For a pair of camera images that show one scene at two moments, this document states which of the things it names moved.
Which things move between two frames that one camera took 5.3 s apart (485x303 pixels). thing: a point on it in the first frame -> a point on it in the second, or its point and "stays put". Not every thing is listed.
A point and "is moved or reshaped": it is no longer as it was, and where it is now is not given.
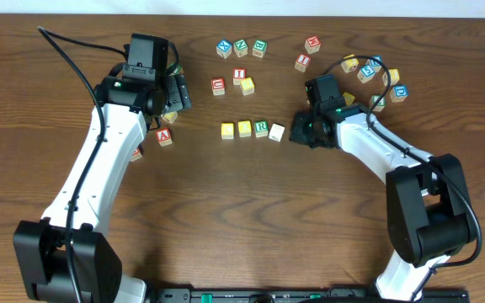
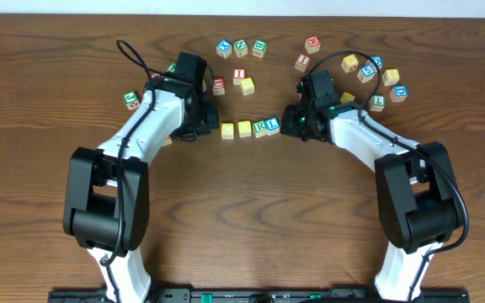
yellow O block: [244, 129] stays put
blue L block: [276, 132] is moved or reshaped
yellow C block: [227, 130] stays put
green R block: [261, 129] stays put
